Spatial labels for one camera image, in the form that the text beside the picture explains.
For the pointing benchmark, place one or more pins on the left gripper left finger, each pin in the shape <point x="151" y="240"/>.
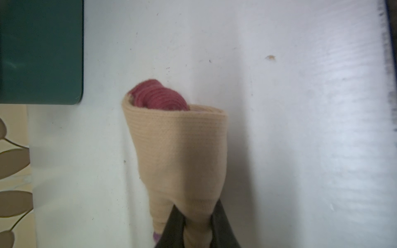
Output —
<point x="173" y="234"/>

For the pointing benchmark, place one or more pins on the beige maroon striped sock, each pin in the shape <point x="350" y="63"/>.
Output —
<point x="182" y="155"/>

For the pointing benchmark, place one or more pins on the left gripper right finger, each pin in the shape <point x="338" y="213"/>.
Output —
<point x="223" y="236"/>

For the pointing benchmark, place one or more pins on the green compartment tray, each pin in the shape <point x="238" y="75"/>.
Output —
<point x="42" y="52"/>

